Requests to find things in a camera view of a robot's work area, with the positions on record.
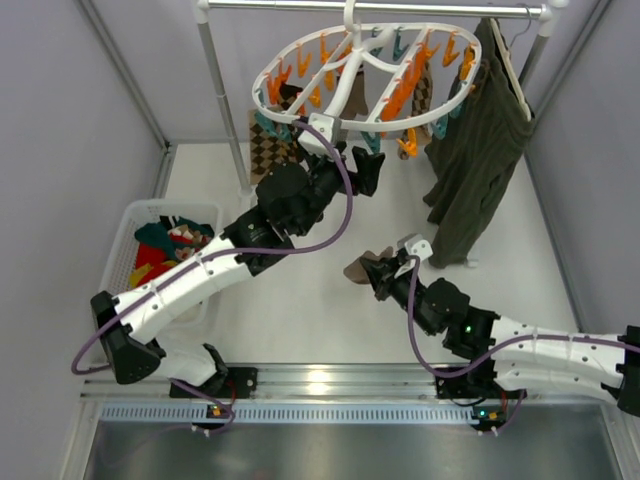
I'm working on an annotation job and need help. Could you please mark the tan sock maroon white stripes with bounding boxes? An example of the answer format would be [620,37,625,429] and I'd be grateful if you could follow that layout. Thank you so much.
[343,246,394,287]

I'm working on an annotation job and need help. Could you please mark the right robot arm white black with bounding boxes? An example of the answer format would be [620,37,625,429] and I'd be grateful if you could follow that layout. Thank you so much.
[360,252,639,416]

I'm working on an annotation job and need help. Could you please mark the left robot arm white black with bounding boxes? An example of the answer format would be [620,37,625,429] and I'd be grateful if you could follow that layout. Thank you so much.
[91,146,385,394]

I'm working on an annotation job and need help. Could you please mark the white oval clip hanger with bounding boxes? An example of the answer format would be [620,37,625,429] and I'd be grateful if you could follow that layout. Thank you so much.
[251,22,482,155]

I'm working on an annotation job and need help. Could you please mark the pile of socks in basket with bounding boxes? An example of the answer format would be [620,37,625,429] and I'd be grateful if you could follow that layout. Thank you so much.
[129,216,215,288]

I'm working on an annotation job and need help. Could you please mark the white clothes hanger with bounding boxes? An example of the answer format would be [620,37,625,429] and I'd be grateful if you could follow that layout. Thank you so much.
[489,18,532,121]

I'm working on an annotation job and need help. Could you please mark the tan striped sock inner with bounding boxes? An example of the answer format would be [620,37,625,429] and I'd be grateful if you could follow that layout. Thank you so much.
[340,68,369,120]

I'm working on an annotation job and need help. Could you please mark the brown tan argyle sock left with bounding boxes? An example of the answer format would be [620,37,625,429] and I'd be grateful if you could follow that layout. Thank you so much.
[248,110,299,185]

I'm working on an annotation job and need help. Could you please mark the argyle sock right inner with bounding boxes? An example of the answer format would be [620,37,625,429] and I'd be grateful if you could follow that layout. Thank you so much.
[411,62,433,146]

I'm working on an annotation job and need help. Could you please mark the dark brown argyle sock rear-left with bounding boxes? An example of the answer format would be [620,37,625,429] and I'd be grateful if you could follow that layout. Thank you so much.
[277,83,303,110]

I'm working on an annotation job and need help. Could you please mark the olive green hanging garment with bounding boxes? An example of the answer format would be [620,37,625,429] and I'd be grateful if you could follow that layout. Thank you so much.
[423,18,534,269]

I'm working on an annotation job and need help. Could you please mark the white laundry basket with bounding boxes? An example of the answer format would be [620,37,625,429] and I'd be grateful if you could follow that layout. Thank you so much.
[99,199,226,294]

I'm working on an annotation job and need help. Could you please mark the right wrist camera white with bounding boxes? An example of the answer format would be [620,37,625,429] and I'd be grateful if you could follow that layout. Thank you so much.
[395,234,433,277]

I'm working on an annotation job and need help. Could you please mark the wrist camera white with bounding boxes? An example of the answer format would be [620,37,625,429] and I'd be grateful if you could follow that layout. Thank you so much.
[395,234,433,277]
[298,112,342,156]

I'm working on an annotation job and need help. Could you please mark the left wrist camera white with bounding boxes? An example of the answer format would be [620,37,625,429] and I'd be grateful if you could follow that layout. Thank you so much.
[298,112,342,156]

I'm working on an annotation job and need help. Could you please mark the aluminium mounting rail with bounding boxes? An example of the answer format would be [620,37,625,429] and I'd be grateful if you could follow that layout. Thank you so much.
[80,364,604,402]

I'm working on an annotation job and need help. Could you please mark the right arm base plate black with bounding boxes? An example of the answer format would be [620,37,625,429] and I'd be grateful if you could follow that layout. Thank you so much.
[435,365,520,400]

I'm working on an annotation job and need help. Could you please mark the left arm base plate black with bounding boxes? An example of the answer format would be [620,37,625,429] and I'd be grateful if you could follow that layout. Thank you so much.
[195,367,258,400]

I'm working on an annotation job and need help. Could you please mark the clothes rack metal frame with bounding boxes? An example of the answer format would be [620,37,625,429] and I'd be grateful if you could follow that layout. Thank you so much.
[192,0,569,199]

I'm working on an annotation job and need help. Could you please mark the slotted cable duct grey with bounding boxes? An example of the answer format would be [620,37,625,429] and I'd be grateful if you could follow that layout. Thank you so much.
[100,402,479,425]

